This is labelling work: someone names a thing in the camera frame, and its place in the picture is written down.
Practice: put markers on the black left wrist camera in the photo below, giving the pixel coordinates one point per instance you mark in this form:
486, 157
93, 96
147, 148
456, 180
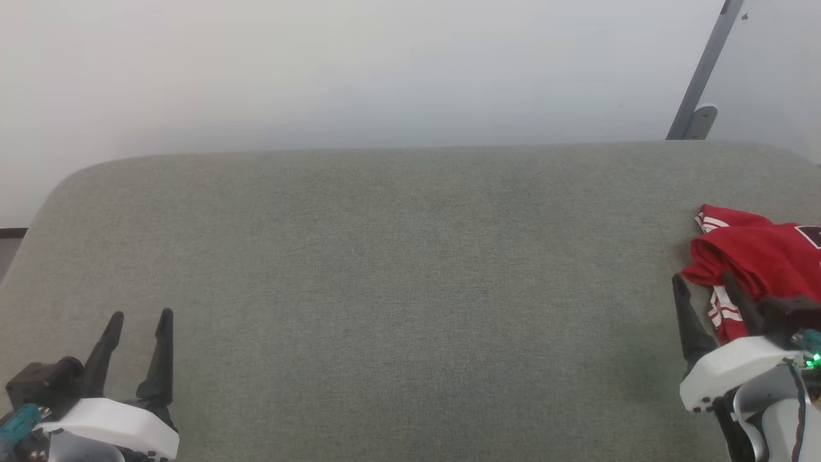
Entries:
45, 382

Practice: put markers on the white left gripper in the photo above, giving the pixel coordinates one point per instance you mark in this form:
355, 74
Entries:
109, 423

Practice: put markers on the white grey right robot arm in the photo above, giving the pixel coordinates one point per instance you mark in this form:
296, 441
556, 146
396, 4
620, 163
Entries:
770, 417

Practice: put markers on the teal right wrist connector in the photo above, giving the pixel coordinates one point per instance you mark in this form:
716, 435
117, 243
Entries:
809, 346

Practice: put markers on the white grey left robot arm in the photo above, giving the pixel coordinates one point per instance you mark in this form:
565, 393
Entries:
77, 449

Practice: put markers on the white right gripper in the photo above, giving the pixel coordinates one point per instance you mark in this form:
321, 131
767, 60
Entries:
737, 369

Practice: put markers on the grey metal pole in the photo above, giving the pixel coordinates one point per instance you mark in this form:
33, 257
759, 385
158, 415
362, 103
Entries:
705, 64

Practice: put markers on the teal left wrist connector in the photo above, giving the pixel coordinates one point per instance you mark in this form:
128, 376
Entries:
19, 422

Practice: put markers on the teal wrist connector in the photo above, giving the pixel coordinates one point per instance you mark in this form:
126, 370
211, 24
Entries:
809, 346
19, 422

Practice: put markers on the black floor frame strip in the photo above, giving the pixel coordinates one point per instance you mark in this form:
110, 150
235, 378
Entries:
13, 233

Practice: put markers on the red and white garment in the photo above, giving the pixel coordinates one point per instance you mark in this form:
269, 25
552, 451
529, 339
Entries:
763, 256

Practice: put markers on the grey pole foot bracket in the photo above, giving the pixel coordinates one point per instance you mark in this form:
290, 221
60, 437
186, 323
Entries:
700, 123

